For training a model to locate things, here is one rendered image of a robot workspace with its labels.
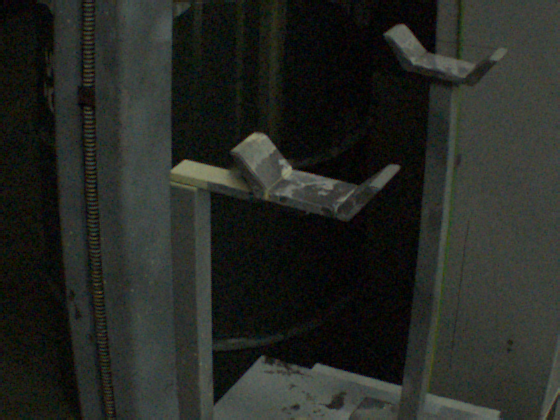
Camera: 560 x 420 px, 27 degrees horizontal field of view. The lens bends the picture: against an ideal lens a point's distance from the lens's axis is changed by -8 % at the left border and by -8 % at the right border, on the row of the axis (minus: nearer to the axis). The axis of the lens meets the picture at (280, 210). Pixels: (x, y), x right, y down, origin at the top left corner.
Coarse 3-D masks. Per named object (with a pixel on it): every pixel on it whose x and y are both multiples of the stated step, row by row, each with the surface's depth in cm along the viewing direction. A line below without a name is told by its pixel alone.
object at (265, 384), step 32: (256, 384) 97; (288, 384) 97; (320, 384) 97; (352, 384) 97; (224, 416) 93; (256, 416) 93; (288, 416) 93; (320, 416) 93; (448, 416) 93; (480, 416) 93
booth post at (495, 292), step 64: (448, 0) 113; (512, 0) 110; (512, 64) 113; (512, 128) 116; (512, 192) 119; (448, 256) 126; (512, 256) 122; (448, 320) 129; (512, 320) 125; (448, 384) 133; (512, 384) 129
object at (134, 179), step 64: (64, 0) 71; (128, 0) 69; (64, 64) 73; (128, 64) 71; (64, 128) 75; (128, 128) 73; (64, 192) 77; (128, 192) 75; (64, 256) 80; (128, 256) 77; (128, 320) 80; (128, 384) 82
